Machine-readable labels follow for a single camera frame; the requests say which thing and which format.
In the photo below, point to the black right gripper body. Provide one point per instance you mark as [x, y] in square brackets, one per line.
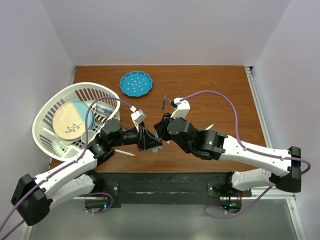
[162, 134]

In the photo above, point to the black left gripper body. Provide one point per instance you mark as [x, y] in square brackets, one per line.
[141, 135]

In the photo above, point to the light blue highlighter pen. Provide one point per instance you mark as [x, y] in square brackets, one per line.
[158, 148]

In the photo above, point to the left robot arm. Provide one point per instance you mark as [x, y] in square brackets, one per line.
[34, 196]

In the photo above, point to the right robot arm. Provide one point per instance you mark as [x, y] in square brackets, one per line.
[278, 168]

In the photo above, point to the white orange marker pen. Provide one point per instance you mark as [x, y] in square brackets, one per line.
[125, 153]

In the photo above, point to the blue ballpoint pen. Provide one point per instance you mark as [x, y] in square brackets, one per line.
[163, 103]

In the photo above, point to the white teal marker pen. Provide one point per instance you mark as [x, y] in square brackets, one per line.
[210, 127]

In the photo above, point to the white plastic basket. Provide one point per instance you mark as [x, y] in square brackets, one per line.
[88, 92]

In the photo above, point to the blue white patterned dish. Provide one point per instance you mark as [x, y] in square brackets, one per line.
[104, 109]

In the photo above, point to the teal dotted plate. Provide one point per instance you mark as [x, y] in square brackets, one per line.
[136, 84]

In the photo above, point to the white cup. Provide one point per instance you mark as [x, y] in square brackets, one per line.
[87, 137]

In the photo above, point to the beige blue plate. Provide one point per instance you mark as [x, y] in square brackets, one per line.
[69, 120]

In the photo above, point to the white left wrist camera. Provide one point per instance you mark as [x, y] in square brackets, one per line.
[137, 116]

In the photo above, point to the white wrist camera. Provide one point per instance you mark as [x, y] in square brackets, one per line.
[137, 116]
[180, 108]

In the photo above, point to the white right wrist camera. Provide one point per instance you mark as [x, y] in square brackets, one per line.
[180, 108]

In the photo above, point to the aluminium table frame rail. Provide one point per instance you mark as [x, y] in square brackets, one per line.
[275, 194]

